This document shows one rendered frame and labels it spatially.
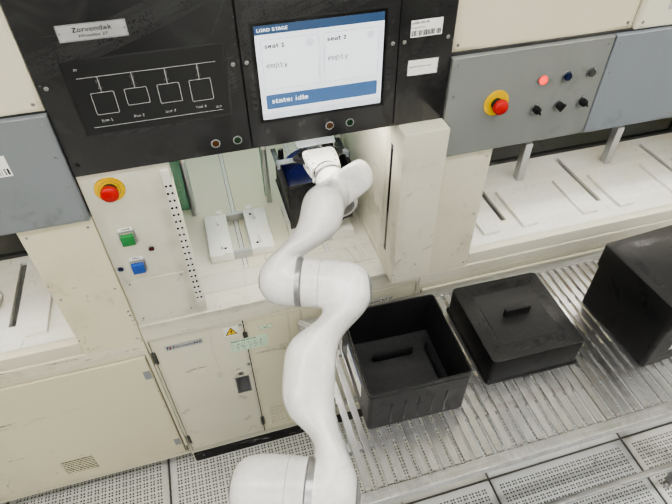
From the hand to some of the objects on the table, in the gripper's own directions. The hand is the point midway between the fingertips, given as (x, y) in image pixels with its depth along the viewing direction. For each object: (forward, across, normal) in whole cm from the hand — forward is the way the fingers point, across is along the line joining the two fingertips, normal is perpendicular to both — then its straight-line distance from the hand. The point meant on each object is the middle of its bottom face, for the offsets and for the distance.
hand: (312, 144), depth 165 cm
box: (-63, -90, +43) cm, 118 cm away
